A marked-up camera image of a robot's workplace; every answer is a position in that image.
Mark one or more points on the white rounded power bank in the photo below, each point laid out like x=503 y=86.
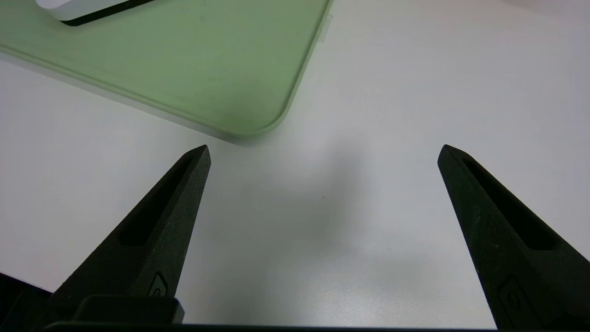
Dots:
x=73 y=9

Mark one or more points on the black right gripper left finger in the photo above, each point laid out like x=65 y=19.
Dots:
x=147 y=249

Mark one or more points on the light green plastic tray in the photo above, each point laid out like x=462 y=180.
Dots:
x=184 y=55

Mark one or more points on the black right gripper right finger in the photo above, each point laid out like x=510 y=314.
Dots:
x=511 y=249

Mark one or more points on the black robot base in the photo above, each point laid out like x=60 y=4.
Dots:
x=18 y=304

